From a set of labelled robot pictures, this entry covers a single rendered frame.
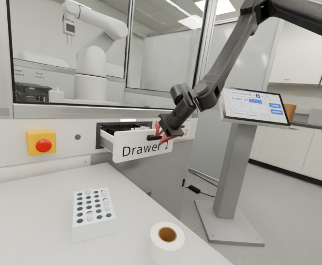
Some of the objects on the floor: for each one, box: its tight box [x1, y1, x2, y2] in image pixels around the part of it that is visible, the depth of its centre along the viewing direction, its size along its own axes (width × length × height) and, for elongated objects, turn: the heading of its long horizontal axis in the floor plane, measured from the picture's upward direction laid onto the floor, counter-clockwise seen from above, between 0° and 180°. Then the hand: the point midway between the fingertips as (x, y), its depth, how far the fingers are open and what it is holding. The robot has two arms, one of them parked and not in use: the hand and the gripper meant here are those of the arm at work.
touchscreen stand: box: [194, 123, 265, 247], centre depth 144 cm, size 50×45×102 cm
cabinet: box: [0, 139, 194, 221], centre depth 124 cm, size 95×103×80 cm
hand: (159, 139), depth 66 cm, fingers open, 3 cm apart
